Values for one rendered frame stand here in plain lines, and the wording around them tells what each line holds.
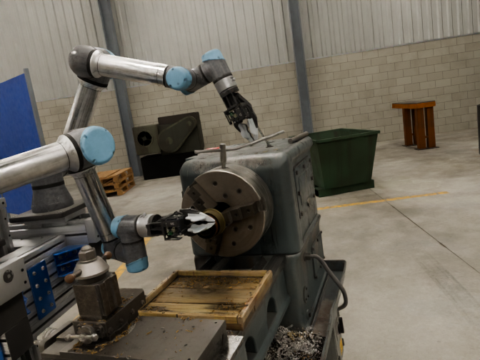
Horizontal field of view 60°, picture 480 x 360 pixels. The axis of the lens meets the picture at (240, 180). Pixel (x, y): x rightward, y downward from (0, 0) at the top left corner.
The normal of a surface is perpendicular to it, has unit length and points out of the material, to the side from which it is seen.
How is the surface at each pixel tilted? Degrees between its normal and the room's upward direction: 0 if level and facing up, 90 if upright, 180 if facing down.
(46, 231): 90
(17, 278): 90
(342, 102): 90
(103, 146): 89
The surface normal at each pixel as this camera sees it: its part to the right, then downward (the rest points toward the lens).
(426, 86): -0.05, 0.18
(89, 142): 0.79, -0.03
